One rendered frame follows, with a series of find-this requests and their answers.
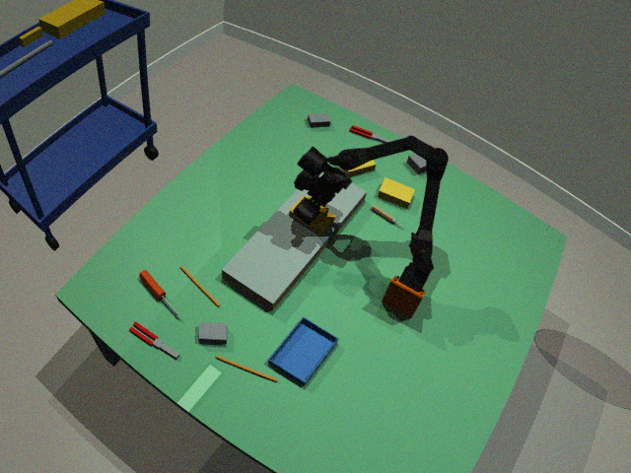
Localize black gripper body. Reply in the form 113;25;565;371
293;181;343;225

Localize red-handled pliers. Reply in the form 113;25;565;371
129;321;179;359
350;125;391;143

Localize orange thin rod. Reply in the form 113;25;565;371
216;356;277;382
180;265;220;306

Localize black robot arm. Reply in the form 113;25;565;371
294;136;449;293

